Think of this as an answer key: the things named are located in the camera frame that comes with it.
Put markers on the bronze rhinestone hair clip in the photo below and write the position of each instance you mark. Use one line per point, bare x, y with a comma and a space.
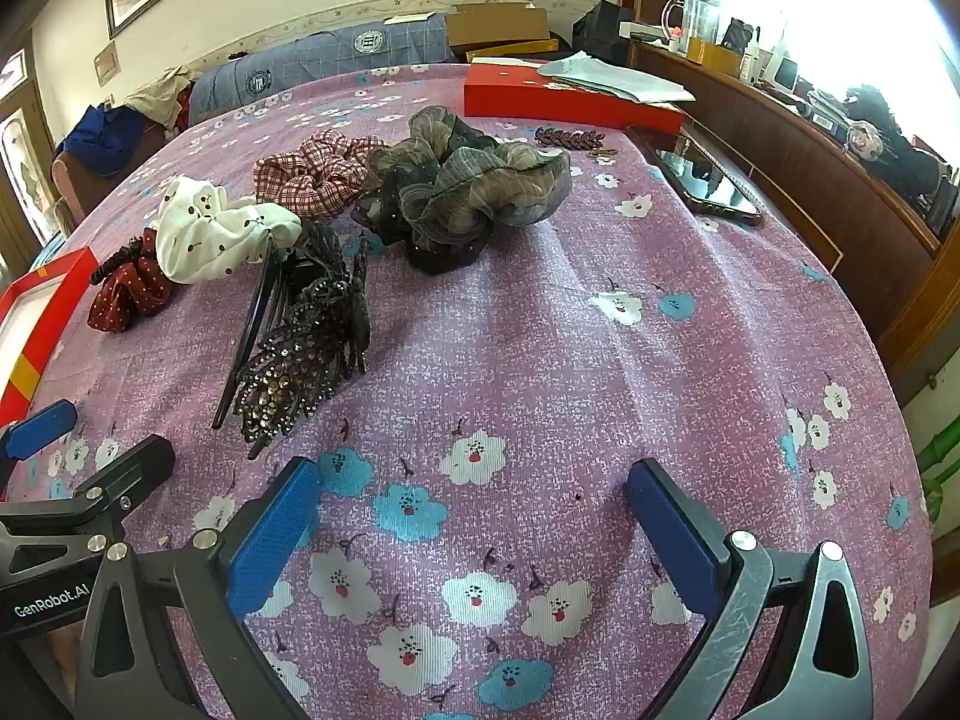
281, 382

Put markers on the cardboard box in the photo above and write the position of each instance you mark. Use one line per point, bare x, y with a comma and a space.
495, 26

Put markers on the brown beaded hair clip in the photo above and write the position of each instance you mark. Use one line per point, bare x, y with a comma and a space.
570, 139

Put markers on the brown armchair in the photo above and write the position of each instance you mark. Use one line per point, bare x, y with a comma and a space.
75, 187

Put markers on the yellow box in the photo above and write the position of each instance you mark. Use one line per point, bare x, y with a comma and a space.
716, 56

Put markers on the black bag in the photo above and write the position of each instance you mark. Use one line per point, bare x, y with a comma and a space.
604, 30

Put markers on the blue garment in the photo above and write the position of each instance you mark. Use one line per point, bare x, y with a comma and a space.
105, 135

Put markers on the black smartphone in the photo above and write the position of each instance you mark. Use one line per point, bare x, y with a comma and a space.
697, 176

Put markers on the blue checked sofa cover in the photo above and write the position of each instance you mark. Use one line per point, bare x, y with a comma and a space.
337, 49

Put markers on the white dotted scrunchie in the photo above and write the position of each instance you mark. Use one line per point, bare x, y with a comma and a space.
210, 232

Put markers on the purple floral tablecloth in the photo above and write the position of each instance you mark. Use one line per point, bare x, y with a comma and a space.
525, 330

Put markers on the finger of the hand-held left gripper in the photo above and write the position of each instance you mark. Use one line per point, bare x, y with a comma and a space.
135, 469
41, 427

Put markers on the white papers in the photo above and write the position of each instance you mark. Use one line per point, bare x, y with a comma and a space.
615, 79

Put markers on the red plaid scrunchie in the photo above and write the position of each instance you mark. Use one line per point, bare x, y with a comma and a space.
300, 172

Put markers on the wooden glass door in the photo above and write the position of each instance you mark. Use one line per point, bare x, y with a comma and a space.
15, 150

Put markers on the red tray box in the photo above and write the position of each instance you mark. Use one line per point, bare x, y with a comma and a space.
52, 307

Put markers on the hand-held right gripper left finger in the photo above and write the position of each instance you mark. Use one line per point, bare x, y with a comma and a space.
274, 540

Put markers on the wooden cabinet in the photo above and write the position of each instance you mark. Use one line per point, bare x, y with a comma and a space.
810, 157

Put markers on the grey organza scrunchie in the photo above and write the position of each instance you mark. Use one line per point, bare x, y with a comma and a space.
450, 180

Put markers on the small wall plaque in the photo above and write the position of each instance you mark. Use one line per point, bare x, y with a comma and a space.
106, 61

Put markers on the dark red dotted scrunchie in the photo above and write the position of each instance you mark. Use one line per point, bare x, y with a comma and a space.
127, 296

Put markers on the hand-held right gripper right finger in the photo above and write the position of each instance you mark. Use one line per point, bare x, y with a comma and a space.
667, 532

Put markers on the beige clothes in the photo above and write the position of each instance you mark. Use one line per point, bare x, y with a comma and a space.
161, 94

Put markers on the clear plastic pitcher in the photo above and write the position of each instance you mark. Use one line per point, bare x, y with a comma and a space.
694, 19

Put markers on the black headband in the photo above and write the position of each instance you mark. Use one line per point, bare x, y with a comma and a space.
251, 322

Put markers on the red box lid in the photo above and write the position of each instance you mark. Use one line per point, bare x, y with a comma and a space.
525, 101

